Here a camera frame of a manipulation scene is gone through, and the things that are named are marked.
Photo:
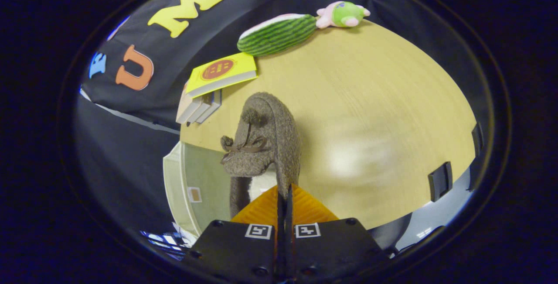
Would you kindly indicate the white book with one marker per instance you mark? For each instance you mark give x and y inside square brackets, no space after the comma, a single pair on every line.
[202,108]

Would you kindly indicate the watermelon slice plush toy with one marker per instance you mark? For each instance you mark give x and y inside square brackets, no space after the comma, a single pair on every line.
[279,34]

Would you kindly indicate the grey book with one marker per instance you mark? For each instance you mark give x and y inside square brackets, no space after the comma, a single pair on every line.
[213,106]

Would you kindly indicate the blue white printed packet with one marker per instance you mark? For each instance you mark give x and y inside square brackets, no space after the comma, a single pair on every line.
[168,242]

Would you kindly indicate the yellow book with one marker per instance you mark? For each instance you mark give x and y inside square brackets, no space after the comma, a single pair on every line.
[222,72]

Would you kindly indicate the brown fuzzy shoe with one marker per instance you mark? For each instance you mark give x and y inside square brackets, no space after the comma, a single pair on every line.
[274,135]

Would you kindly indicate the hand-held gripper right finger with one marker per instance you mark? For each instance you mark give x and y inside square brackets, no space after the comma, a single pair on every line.
[331,253]

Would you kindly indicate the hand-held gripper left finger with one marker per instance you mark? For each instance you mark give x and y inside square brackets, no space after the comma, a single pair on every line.
[235,253]

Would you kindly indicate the black table clamp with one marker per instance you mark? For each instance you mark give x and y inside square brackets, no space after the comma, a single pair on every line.
[477,140]
[440,181]

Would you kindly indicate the pale green storage box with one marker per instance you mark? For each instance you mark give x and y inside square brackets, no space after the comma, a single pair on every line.
[205,175]

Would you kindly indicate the black backdrop cloth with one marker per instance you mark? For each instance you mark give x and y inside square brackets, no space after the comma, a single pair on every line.
[122,153]

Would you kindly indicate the pink and green plush toy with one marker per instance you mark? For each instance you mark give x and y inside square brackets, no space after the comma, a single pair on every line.
[346,15]

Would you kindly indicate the beige book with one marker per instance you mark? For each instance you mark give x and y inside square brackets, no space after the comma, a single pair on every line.
[185,107]

